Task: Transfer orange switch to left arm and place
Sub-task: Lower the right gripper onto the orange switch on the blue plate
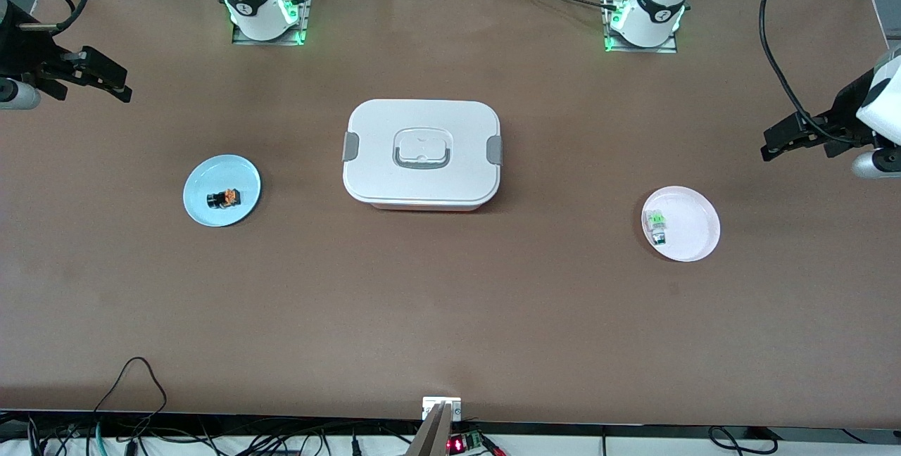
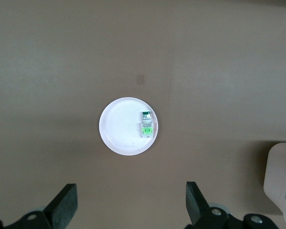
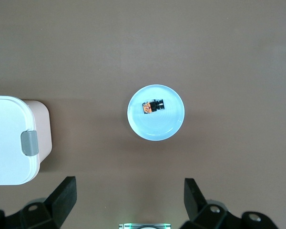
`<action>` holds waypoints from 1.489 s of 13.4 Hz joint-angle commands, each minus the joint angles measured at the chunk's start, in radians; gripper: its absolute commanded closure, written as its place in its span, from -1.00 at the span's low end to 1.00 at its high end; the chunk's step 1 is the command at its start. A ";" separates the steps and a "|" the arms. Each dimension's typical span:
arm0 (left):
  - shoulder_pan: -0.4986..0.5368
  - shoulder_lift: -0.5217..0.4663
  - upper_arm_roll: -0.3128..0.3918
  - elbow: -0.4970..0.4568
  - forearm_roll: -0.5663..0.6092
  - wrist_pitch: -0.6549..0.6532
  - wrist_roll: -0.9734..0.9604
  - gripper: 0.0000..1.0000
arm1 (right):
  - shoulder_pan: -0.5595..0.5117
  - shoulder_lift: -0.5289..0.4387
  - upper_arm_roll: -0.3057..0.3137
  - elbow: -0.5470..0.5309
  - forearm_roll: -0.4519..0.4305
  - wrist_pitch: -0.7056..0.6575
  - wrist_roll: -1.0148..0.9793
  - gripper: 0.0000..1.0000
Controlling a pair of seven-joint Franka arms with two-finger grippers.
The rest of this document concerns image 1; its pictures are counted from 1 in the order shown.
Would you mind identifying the pale pink round plate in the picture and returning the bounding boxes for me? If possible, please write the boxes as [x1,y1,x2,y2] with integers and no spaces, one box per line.
[641,186,721,262]

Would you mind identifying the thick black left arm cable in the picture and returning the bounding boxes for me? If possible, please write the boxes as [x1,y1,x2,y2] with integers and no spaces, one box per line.
[759,0,856,144]

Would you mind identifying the white lunch box grey latches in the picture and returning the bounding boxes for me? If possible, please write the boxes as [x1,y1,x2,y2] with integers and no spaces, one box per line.
[342,99,504,212]

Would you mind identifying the coiled black cable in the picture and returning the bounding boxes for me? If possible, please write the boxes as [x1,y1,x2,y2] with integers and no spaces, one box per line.
[707,426,775,455]

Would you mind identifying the circuit board with red LED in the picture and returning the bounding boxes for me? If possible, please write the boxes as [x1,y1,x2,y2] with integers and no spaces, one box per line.
[447,431,488,454]

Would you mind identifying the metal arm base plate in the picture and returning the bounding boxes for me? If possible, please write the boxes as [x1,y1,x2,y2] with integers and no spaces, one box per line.
[232,0,315,46]
[602,0,680,54]

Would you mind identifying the looped thin black cable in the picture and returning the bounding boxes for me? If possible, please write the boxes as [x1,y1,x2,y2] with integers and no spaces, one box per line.
[92,356,170,436]

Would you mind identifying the light blue round plate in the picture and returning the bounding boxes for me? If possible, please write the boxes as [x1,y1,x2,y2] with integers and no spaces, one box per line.
[183,154,262,227]

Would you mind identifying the white front camera mount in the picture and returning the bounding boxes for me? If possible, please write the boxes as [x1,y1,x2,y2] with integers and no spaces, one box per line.
[408,396,462,456]

